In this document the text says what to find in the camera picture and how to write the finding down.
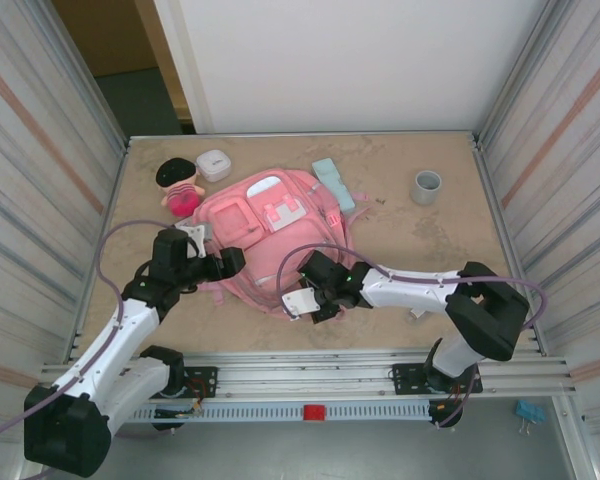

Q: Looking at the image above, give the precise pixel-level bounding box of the blue binder clip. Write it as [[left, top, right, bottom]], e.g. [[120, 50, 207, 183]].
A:
[[515, 398, 547, 436]]

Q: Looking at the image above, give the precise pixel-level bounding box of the slotted grey cable duct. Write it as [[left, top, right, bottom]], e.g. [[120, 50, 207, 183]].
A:
[[129, 402, 434, 424]]

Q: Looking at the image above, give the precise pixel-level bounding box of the light blue pencil case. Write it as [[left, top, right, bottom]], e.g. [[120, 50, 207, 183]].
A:
[[311, 158, 357, 215]]

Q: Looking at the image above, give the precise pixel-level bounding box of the pink school backpack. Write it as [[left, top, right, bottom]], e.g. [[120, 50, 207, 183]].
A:
[[192, 168, 371, 322]]

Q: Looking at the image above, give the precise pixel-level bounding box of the white square lidded box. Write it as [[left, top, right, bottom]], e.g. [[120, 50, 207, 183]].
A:
[[195, 148, 233, 183]]

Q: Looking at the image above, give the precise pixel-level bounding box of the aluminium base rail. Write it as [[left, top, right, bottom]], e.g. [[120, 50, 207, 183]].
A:
[[32, 349, 579, 404]]

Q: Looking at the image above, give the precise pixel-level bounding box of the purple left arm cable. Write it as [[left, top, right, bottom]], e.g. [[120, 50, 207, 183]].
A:
[[0, 219, 204, 446]]

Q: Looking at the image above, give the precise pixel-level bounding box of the grey plastic cup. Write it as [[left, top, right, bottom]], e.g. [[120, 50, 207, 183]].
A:
[[412, 169, 444, 206]]

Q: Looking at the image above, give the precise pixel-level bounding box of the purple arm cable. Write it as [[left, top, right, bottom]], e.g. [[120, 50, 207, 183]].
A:
[[0, 219, 204, 446], [277, 243, 549, 431]]

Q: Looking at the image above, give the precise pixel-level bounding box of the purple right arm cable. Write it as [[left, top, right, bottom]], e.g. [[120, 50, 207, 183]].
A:
[[277, 243, 549, 431]]

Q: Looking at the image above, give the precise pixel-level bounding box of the plush doll with black hair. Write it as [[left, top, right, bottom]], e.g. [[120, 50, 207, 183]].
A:
[[154, 156, 206, 217]]

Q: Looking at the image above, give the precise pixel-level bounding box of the brown wooden door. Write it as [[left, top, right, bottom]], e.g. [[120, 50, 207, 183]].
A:
[[52, 0, 191, 124]]

